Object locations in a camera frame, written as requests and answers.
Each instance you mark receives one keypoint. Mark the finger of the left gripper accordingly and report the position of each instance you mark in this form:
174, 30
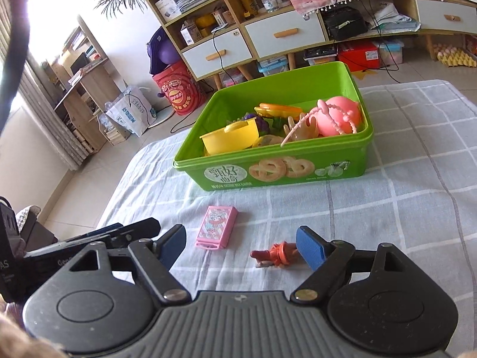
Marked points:
114, 236

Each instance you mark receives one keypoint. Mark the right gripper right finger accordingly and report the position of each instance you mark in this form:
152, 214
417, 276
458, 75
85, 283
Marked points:
328, 262

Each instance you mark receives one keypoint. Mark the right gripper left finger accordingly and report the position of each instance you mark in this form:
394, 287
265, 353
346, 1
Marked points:
152, 261

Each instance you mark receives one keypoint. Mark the brown antler toy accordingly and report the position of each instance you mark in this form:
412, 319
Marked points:
303, 129

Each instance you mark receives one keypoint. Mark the pink pig toy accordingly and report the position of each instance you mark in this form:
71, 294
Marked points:
336, 116

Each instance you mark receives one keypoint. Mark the yellow toy pot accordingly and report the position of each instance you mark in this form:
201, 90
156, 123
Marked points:
234, 137

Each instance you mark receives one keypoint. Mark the purple toy grapes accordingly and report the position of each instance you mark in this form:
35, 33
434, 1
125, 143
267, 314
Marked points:
262, 125

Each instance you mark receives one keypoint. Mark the orange toy pumpkin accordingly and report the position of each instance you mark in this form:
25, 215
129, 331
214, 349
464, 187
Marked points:
276, 110

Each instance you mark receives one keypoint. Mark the small red figurine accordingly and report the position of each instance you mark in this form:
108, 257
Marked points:
279, 255

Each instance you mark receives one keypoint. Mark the pink card box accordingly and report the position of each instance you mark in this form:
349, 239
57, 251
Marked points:
216, 227

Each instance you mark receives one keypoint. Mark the grey checked cloth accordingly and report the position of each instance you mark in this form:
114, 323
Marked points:
418, 192

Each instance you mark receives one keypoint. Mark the white paper shopping bag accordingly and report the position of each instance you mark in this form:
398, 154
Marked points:
132, 111

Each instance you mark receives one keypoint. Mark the green plastic cookie box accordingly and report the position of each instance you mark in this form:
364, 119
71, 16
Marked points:
266, 163

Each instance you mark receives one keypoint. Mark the red snack bucket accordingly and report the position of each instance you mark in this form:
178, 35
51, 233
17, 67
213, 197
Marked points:
180, 88

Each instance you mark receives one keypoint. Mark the wooden desk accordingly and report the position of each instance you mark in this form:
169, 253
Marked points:
85, 76

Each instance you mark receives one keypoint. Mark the clear storage bin blue lid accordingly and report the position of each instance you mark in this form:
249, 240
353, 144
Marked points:
273, 66

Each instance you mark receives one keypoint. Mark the red cardboard box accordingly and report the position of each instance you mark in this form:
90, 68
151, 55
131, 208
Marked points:
359, 55

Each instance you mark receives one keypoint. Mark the wooden shelf cabinet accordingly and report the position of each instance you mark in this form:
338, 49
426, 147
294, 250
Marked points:
209, 35

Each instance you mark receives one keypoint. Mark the long wooden tv cabinet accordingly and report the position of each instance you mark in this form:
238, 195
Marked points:
286, 32

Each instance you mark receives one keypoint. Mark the yellow egg tray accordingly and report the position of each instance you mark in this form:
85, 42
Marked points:
452, 56

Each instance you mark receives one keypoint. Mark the black bag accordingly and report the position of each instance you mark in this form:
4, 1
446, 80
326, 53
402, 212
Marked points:
344, 22

